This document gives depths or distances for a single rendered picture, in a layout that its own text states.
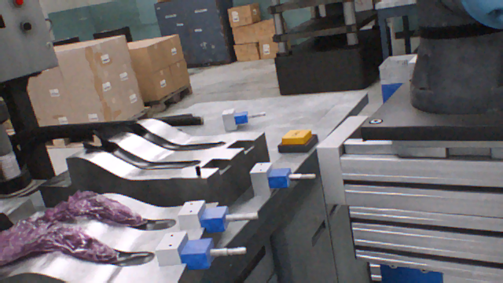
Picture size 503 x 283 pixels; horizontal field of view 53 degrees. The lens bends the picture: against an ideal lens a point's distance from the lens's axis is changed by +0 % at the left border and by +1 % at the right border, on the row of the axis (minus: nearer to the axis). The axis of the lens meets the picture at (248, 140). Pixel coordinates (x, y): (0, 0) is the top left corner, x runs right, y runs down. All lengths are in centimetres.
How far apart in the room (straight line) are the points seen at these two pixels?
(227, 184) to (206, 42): 719
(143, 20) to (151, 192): 849
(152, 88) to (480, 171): 519
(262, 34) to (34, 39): 620
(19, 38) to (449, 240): 144
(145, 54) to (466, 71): 515
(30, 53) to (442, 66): 142
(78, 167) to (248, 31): 685
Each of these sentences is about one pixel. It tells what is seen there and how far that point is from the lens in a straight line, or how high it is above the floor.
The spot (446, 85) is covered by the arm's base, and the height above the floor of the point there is 107.
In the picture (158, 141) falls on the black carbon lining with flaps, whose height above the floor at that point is 90.
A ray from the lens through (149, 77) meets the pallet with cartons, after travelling 569.
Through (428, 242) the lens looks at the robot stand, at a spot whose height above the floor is 86.
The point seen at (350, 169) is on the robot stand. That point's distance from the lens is 70.
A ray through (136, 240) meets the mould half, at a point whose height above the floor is 86.
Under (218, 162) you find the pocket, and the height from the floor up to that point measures 88.
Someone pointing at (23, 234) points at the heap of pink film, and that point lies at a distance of 95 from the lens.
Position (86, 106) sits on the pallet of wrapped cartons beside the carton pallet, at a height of 38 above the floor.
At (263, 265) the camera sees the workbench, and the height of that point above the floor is 62.
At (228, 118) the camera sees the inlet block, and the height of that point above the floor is 84.
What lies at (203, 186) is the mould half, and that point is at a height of 87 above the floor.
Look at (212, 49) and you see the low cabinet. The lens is 814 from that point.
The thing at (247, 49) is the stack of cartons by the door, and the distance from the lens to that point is 797.
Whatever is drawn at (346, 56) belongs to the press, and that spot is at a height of 34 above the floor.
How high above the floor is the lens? 123
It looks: 18 degrees down
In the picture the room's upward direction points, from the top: 12 degrees counter-clockwise
